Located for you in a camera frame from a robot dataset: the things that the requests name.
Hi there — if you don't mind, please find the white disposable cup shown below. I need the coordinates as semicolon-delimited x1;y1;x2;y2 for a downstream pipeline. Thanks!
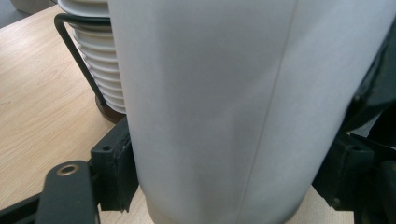
106;0;396;224

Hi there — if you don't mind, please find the black wire cup holder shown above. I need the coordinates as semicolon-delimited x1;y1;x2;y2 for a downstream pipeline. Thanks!
53;12;130;125

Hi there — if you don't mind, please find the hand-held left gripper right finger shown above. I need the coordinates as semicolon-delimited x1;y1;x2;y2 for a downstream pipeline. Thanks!
312;130;379;213

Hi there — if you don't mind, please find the stack of white paper cups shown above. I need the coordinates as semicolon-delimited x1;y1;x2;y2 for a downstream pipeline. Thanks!
57;0;127;115

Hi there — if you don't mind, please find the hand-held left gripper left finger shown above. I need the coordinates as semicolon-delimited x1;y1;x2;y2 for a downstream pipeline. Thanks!
90;116;140;213

